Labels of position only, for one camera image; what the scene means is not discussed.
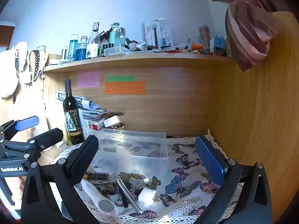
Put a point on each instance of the gold and black hair clip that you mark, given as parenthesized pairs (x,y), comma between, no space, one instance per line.
(106,187)

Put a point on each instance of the orange tube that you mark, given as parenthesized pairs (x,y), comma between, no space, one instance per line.
(196,47)

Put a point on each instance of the butterfly print lace tablecloth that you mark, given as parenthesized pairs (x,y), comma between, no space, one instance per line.
(186,175)

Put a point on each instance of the wooden shelf board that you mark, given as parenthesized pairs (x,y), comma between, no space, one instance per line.
(140,59)

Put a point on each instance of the green sticky note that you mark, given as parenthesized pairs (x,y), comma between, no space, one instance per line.
(121,78)

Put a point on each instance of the brown tortoiseshell tube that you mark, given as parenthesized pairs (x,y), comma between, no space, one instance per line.
(97,176)

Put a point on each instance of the stack of books and magazines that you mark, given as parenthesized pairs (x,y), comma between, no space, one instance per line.
(93,114)

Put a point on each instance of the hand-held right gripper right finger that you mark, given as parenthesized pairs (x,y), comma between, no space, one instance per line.
(210,163)

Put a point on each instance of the white product box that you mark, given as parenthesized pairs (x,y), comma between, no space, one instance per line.
(150,33)

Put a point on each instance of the white foot file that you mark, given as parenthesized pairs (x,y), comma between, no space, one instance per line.
(100,198)

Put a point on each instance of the clear plastic tray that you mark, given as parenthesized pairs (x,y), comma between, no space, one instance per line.
(116,50)

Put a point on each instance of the glass jar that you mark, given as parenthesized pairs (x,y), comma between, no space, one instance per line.
(195,41)

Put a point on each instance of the silver metal cylinder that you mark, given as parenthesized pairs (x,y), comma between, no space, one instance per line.
(128,194)

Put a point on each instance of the white plush item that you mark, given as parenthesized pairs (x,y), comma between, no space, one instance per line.
(9,74)

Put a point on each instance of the white dish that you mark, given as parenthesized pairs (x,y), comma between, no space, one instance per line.
(58,61)

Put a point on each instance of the pink brown striped curtain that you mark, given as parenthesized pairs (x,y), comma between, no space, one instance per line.
(245,28)

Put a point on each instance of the clear blister package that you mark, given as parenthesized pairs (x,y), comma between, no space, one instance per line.
(166,32)

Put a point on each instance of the pink sticky note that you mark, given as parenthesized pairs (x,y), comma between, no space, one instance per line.
(89,79)

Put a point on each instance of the dark wine bottle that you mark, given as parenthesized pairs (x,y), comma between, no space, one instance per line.
(72,119)

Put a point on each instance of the small metal canister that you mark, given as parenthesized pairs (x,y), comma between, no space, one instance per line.
(64,54)

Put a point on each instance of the orange sticky note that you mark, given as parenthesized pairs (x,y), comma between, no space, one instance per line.
(125,88)

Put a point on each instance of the brown wooden panel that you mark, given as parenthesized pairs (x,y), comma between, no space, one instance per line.
(5,35)

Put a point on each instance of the drinking glass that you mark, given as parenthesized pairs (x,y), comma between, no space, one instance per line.
(41,52)

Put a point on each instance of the small white box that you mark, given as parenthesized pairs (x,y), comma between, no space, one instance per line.
(111,121)

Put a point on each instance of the mint green bottle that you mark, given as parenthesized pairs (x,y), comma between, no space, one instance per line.
(113,36)

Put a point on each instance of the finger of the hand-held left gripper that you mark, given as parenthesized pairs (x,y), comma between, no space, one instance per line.
(49,136)
(26,123)

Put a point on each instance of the clear glass bottle white label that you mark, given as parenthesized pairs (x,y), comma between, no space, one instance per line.
(93,44)

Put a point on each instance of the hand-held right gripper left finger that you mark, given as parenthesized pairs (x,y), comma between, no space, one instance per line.
(81,158)

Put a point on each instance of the clear plastic container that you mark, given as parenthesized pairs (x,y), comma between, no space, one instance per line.
(130,149)

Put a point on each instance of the white cylinder piece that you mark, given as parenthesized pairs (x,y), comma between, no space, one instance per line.
(146,196)

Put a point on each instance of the blue and white box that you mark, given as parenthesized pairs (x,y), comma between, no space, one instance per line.
(217,45)

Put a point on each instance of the bottle with blue liquid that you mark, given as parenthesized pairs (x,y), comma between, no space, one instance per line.
(74,46)

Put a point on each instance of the blue patterned bottle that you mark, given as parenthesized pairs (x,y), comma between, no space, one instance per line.
(81,51)

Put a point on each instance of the small dark bottle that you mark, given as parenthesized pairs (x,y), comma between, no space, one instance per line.
(130,44)

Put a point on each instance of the jar of brown sticks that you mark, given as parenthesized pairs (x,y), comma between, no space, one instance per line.
(205,36)

